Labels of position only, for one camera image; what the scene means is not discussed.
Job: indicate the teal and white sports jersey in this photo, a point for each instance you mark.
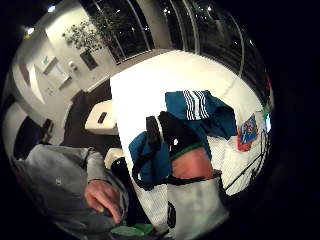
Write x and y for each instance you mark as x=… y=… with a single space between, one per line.
x=213 y=113

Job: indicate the green flat object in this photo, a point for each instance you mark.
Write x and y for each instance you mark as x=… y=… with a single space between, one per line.
x=131 y=230

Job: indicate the white square stool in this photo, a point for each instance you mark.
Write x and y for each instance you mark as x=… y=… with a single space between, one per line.
x=100 y=120
x=112 y=156

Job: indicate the black phone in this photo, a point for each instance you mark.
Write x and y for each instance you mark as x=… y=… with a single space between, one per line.
x=102 y=117

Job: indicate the the person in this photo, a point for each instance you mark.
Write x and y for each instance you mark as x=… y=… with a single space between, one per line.
x=56 y=180

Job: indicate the dark square planter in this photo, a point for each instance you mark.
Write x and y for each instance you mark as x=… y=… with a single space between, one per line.
x=88 y=60

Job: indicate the black chair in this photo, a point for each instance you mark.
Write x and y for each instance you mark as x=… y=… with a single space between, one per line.
x=46 y=130

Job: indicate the leafy indoor tree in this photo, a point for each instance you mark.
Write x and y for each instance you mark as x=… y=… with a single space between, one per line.
x=85 y=35

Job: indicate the white wall dispenser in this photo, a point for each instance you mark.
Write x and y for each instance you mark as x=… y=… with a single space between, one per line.
x=72 y=65

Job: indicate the glass window wall frame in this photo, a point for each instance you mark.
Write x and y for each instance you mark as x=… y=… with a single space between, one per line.
x=186 y=26

